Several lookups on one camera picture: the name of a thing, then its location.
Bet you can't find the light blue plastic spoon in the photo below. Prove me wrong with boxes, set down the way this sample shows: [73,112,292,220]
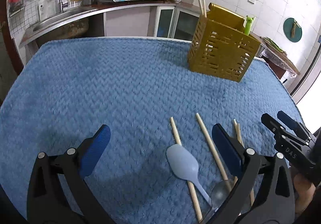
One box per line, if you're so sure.
[166,144,212,207]

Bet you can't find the yellow utensil holder basket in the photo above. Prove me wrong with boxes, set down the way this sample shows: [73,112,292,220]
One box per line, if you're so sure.
[188,3,260,82]

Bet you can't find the dark metal spoon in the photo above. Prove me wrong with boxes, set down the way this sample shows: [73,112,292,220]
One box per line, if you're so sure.
[201,179,233,223]

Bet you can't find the steel kitchen sink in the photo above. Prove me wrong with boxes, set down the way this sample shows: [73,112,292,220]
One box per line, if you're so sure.
[30,4,101,34]

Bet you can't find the right hand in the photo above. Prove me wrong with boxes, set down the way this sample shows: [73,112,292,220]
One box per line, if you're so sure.
[293,173,316,215]

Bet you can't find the wooden chopping block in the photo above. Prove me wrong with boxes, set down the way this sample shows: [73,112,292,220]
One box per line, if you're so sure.
[261,37,300,78]

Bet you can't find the round green cutting board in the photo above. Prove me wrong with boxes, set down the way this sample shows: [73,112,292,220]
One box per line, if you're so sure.
[283,17,303,42]

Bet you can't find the blue woven towel mat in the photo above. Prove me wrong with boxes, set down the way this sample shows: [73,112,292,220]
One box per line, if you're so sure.
[1,38,302,223]

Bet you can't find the green frog utensil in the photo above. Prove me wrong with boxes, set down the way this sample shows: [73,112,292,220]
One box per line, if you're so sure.
[244,15,255,36]

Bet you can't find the glass door floor cabinet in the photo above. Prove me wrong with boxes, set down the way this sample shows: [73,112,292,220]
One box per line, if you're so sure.
[148,6,200,41]

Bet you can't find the white soap bottle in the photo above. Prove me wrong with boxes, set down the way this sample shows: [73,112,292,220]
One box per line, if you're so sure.
[38,0,48,21]

